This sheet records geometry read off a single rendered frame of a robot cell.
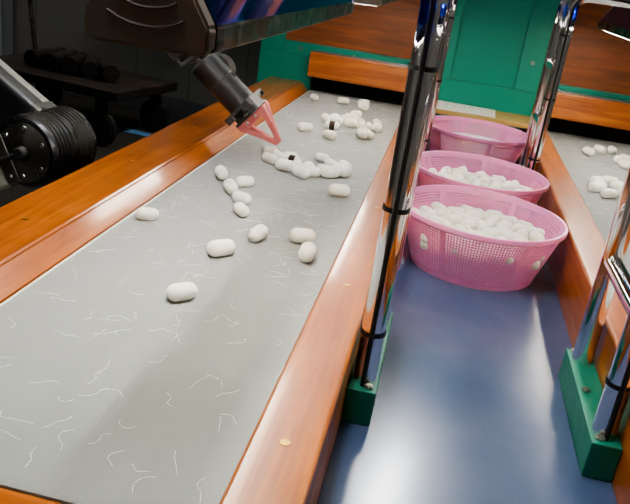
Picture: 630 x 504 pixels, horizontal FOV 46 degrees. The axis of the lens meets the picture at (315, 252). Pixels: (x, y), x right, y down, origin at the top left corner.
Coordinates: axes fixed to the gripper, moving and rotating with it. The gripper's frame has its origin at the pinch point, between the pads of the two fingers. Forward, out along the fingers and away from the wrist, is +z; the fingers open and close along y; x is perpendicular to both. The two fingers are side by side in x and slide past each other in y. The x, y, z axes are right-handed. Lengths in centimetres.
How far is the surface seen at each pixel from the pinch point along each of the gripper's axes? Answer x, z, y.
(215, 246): -2, 3, -53
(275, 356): -9, 13, -73
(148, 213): 5.7, -6.2, -44.5
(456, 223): -19.0, 29.4, -18.4
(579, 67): -51, 45, 83
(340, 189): -8.2, 12.6, -17.8
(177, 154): 8.8, -10.2, -17.5
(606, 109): -49, 57, 75
